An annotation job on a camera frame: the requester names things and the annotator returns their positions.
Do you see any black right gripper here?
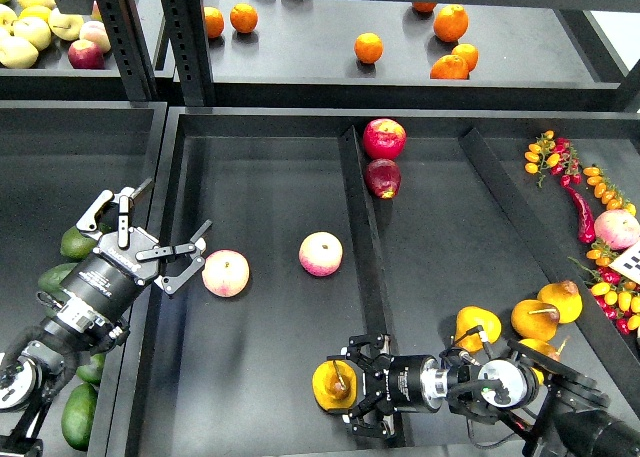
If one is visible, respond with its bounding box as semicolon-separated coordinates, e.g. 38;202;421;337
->
326;333;448;439

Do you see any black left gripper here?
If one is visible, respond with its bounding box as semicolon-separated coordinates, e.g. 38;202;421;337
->
61;178;212;323

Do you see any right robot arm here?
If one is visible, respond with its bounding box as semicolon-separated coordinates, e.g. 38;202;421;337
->
321;325;639;456

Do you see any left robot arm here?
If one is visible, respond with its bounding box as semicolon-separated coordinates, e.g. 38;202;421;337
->
1;180;212;456

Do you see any green avocado top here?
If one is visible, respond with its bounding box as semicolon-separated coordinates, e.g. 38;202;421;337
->
59;226;97;261

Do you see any green avocado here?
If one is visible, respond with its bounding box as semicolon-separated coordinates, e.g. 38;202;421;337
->
61;383;98;451
59;226;97;261
76;354;105;386

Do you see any green avocado bottom left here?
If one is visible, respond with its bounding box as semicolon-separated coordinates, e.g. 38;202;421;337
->
61;383;98;451

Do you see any yellow pear with stem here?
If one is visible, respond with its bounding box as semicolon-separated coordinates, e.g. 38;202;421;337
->
510;299;560;342

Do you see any pale yellow pear front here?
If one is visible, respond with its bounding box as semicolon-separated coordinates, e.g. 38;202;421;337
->
0;36;39;69

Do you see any pink apple left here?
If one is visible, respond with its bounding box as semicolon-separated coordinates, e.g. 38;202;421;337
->
202;249;250;298

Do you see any pink apple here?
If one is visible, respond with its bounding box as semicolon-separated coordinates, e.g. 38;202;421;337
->
298;231;343;277
202;249;250;298

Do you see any black left bin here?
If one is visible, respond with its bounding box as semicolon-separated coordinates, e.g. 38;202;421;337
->
1;101;167;456

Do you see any black bin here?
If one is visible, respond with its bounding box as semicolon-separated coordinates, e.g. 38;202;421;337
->
137;108;639;456
1;101;167;456

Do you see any pink apple centre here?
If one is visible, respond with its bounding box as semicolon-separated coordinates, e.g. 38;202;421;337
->
298;231;343;277

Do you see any black centre bin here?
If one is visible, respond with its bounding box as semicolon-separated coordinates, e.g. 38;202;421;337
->
137;108;639;456

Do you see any red apple on shelf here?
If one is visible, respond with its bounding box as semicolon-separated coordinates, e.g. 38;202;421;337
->
68;39;105;70

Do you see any dark red apple lower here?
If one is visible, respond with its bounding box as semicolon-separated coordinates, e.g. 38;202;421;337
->
364;158;401;200

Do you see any pale yellow apple shelf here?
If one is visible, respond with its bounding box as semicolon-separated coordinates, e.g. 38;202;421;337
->
48;8;85;42

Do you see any red apple upper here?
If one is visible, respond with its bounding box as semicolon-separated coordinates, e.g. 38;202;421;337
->
363;118;407;160

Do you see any orange on shelf left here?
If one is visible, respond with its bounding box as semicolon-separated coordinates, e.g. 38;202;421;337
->
230;3;259;34

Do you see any cherry tomato bunch lower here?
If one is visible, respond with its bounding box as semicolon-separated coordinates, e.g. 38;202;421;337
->
571;238;639;337

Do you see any cherry tomato bunch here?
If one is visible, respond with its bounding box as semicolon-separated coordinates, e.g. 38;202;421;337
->
571;238;639;337
524;130;582;188

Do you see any red chili pepper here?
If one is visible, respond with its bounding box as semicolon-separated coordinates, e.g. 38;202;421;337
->
565;187;596;244

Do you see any white checker marker card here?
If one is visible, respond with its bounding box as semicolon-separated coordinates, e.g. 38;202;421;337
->
609;242;640;284

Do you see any pink apple right bin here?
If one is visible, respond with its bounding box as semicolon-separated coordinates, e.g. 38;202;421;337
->
594;209;639;250

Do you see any cherry tomato bunch upper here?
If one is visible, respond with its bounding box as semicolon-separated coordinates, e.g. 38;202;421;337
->
524;130;582;188

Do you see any orange on shelf centre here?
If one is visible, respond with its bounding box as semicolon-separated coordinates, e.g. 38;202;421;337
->
354;32;384;64

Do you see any front right orange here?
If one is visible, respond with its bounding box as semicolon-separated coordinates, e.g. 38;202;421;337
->
430;54;470;80

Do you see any small right orange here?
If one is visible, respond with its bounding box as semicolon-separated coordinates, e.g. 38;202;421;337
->
451;43;479;72

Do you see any large orange on shelf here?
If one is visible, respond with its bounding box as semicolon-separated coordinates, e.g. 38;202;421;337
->
433;4;469;43

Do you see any orange at shelf back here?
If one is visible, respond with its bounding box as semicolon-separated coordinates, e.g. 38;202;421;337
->
412;2;437;13

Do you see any orange at shelf post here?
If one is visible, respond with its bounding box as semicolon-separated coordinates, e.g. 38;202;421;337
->
203;6;225;39

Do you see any orange cherry tomato string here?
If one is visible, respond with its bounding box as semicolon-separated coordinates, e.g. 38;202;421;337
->
582;164;638;218

